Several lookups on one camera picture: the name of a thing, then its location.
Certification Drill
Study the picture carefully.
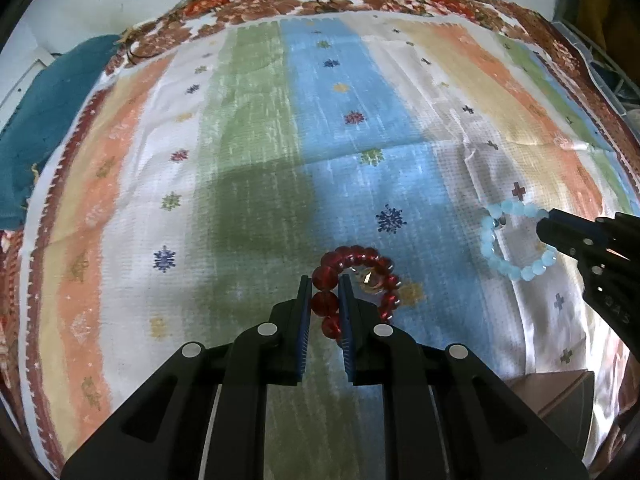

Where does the white headboard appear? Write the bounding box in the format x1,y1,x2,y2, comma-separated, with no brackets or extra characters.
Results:
0,42,57,126

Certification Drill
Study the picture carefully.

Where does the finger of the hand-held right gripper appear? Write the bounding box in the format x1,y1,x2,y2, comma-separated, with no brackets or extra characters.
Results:
536,221,609,267
547,210,640,257

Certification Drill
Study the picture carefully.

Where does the grey storage crate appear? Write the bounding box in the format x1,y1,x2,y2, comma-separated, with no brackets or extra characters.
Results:
554,15,640,128

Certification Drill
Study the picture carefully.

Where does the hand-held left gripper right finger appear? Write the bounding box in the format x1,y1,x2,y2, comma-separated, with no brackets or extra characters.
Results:
337,274,591,480

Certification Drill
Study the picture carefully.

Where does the red bead bracelet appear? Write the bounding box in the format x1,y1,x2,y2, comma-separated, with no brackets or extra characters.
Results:
310,245,401,345

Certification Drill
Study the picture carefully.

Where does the teal cloth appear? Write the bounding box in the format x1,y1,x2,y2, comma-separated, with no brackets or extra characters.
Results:
0,35,122,232

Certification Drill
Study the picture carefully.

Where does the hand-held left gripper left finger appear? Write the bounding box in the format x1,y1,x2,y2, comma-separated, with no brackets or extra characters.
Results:
60,275,314,480

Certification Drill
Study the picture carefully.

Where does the striped colourful cloth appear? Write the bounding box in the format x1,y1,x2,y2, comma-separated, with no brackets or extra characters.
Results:
20,10,637,480

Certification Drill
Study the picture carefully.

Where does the light blue bead bracelet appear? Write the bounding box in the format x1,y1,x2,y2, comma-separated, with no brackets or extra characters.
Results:
480,199,559,282

